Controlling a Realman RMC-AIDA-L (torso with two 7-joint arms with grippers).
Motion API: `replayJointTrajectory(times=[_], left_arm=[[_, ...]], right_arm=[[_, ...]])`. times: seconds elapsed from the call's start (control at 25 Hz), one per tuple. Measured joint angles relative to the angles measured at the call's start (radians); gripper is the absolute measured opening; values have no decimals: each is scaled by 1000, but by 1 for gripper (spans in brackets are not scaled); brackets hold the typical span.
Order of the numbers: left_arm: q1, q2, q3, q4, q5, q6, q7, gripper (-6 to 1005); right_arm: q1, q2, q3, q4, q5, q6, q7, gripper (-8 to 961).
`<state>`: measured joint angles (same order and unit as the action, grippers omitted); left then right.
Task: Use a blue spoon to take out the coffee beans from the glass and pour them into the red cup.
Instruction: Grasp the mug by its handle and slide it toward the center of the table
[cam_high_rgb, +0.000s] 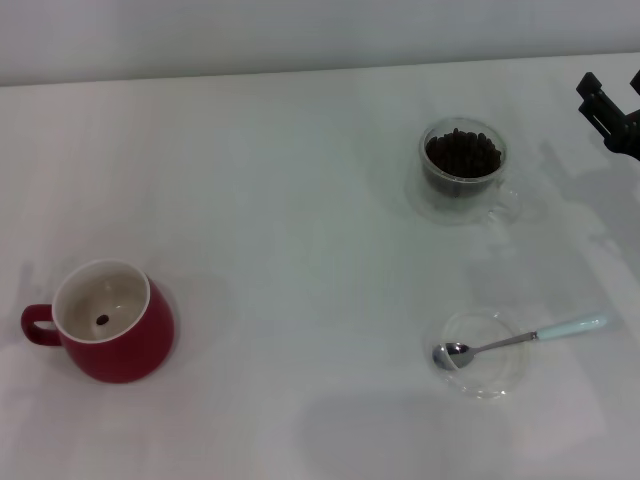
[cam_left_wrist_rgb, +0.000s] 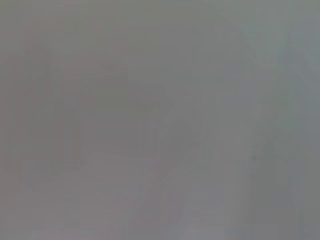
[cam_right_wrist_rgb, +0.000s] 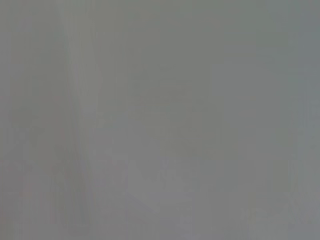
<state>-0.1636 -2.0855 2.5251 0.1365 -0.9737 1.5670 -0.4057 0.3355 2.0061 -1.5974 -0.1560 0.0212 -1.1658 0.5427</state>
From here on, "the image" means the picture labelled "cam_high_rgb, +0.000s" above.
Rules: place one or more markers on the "coffee bean pile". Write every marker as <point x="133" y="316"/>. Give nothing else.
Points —
<point x="462" y="155"/>

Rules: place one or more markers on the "clear double-walled glass cup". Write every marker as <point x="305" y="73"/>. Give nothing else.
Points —
<point x="450" y="210"/>

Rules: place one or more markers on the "red ceramic mug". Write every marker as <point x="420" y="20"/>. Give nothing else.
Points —
<point x="130" y="350"/>

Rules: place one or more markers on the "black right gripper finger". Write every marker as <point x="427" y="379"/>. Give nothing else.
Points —
<point x="636" y="82"/>
<point x="597" y="102"/>

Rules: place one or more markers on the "clear glass saucer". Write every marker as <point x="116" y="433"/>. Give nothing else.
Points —
<point x="495" y="372"/>

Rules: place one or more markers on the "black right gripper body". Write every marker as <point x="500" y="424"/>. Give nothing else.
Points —
<point x="627" y="135"/>

